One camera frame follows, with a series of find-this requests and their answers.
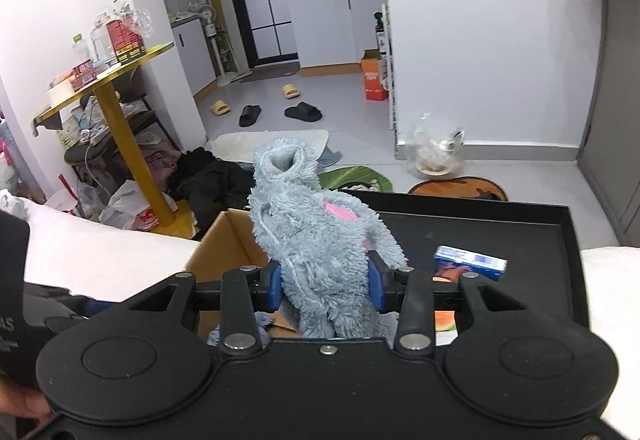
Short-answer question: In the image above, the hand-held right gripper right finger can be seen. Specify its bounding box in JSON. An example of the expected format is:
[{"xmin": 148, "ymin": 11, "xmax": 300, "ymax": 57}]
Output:
[{"xmin": 367, "ymin": 252, "xmax": 538, "ymax": 355}]

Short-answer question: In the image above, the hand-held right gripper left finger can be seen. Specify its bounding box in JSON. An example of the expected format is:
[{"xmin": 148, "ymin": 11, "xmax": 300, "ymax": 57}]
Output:
[{"xmin": 120, "ymin": 262, "xmax": 284, "ymax": 355}]

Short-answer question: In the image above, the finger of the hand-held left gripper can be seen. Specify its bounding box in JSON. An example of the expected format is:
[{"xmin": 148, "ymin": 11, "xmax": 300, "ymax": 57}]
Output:
[{"xmin": 86, "ymin": 299, "xmax": 123, "ymax": 318}]

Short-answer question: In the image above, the grey fluffy plush toy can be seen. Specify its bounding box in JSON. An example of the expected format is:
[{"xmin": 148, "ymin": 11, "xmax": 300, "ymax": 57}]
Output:
[{"xmin": 207, "ymin": 140, "xmax": 408, "ymax": 347}]

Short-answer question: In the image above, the brown cardboard box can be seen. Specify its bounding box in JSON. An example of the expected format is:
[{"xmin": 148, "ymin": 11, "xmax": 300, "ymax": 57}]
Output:
[{"xmin": 184, "ymin": 209, "xmax": 301, "ymax": 340}]

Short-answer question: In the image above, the small blue and white packet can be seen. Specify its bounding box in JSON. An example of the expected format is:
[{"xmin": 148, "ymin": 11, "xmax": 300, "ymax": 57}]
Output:
[{"xmin": 432, "ymin": 245, "xmax": 508, "ymax": 283}]

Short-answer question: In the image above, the black tray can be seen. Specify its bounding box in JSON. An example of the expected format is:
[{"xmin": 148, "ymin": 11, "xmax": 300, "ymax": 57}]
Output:
[{"xmin": 340, "ymin": 189, "xmax": 587, "ymax": 347}]

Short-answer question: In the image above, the person's left hand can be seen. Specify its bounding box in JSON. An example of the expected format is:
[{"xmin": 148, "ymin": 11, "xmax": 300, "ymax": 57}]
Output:
[{"xmin": 0, "ymin": 379, "xmax": 53, "ymax": 422}]

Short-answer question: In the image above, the white bed blanket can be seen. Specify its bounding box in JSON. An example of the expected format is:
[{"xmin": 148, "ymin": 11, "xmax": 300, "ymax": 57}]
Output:
[{"xmin": 0, "ymin": 190, "xmax": 640, "ymax": 440}]

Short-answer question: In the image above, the white red printed plastic bag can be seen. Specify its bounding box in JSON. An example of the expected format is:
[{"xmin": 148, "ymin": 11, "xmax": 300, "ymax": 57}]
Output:
[{"xmin": 99, "ymin": 180, "xmax": 178, "ymax": 232}]

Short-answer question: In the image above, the green leaf floor mat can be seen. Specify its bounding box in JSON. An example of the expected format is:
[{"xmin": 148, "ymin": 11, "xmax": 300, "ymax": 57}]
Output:
[{"xmin": 317, "ymin": 165, "xmax": 393, "ymax": 193}]

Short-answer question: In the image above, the black clothes pile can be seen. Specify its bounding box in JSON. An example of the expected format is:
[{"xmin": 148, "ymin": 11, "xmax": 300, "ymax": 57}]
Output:
[{"xmin": 167, "ymin": 146, "xmax": 258, "ymax": 241}]

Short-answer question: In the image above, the orange floor mat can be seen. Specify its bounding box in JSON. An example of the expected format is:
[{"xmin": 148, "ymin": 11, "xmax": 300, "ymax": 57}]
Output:
[{"xmin": 407, "ymin": 176, "xmax": 508, "ymax": 202}]

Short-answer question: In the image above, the clear plastic bag with bowl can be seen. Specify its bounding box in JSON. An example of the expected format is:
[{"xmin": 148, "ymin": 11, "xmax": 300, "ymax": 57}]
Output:
[{"xmin": 404, "ymin": 112, "xmax": 468, "ymax": 178}]

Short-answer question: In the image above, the white fluffy floor mat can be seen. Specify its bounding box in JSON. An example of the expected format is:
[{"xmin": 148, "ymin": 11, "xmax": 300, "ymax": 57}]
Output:
[{"xmin": 207, "ymin": 127, "xmax": 330, "ymax": 166}]

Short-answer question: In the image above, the pink clothes pile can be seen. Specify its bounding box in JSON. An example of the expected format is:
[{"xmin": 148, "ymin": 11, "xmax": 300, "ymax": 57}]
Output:
[{"xmin": 142, "ymin": 147, "xmax": 181, "ymax": 191}]

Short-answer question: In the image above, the cluttered black low shelf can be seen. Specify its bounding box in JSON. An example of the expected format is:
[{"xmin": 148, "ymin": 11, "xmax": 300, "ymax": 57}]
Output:
[{"xmin": 57, "ymin": 95, "xmax": 181, "ymax": 171}]

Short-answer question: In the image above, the yellow round table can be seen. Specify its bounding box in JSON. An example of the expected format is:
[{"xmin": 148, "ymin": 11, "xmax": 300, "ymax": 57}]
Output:
[{"xmin": 34, "ymin": 41, "xmax": 177, "ymax": 227}]

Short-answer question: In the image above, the black slipper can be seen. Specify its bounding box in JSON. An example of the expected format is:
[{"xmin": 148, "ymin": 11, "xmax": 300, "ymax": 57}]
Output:
[
  {"xmin": 284, "ymin": 102, "xmax": 323, "ymax": 123},
  {"xmin": 238, "ymin": 104, "xmax": 263, "ymax": 128}
]

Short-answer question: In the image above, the orange carton box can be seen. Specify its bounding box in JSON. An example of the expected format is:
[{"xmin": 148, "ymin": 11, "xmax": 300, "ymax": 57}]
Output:
[{"xmin": 359, "ymin": 49, "xmax": 391, "ymax": 102}]

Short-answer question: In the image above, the dark doormat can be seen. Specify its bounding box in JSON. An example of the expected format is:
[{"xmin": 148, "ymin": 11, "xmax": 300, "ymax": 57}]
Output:
[{"xmin": 239, "ymin": 66, "xmax": 301, "ymax": 84}]

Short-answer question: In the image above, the white standing fan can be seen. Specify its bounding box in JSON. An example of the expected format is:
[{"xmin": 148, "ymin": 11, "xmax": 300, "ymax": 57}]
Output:
[{"xmin": 192, "ymin": 2, "xmax": 240, "ymax": 87}]

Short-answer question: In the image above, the small white box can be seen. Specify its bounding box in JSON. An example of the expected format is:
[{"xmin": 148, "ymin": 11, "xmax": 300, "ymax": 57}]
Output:
[{"xmin": 46, "ymin": 82, "xmax": 76, "ymax": 106}]

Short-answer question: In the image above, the small pink box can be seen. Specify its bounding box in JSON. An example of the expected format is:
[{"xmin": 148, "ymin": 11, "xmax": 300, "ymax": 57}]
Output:
[{"xmin": 72, "ymin": 59, "xmax": 98, "ymax": 88}]

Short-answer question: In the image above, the small white cabinet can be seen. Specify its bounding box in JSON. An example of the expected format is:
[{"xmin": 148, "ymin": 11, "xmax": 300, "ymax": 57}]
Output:
[{"xmin": 170, "ymin": 15, "xmax": 218, "ymax": 96}]

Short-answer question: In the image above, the black spray bottle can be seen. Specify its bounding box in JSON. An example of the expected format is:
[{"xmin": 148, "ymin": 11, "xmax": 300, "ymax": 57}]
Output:
[{"xmin": 374, "ymin": 11, "xmax": 388, "ymax": 53}]

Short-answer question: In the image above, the green capped plastic bottle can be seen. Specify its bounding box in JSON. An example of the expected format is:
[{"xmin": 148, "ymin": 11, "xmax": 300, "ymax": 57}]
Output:
[{"xmin": 71, "ymin": 35, "xmax": 93, "ymax": 71}]

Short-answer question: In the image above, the white kitchen cabinet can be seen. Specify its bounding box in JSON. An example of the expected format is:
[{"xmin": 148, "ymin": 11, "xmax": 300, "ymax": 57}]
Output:
[{"xmin": 282, "ymin": 0, "xmax": 388, "ymax": 70}]

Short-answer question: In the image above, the clear glass jar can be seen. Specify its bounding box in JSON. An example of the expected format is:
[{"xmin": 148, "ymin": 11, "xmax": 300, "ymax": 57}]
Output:
[{"xmin": 90, "ymin": 12, "xmax": 118, "ymax": 63}]

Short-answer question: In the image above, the red patterned box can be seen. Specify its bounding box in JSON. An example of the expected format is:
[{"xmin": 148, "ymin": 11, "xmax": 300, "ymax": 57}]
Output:
[{"xmin": 106, "ymin": 18, "xmax": 146, "ymax": 63}]

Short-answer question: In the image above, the clear crumpled plastic bag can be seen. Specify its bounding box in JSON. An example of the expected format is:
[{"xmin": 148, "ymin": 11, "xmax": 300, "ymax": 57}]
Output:
[{"xmin": 122, "ymin": 7, "xmax": 153, "ymax": 38}]

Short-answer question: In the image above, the grey door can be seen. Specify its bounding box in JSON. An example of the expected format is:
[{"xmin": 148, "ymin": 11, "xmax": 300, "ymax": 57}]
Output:
[{"xmin": 577, "ymin": 0, "xmax": 640, "ymax": 246}]

